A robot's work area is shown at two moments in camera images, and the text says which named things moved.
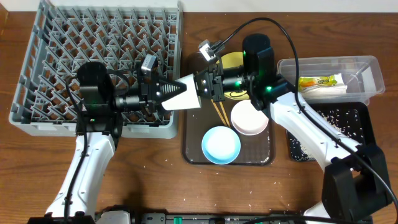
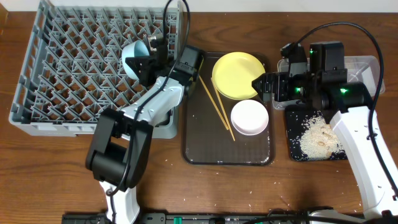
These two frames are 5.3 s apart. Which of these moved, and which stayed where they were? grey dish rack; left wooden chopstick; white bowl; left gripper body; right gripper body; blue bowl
Moved: right gripper body; left gripper body; blue bowl
Stayed: grey dish rack; white bowl; left wooden chopstick
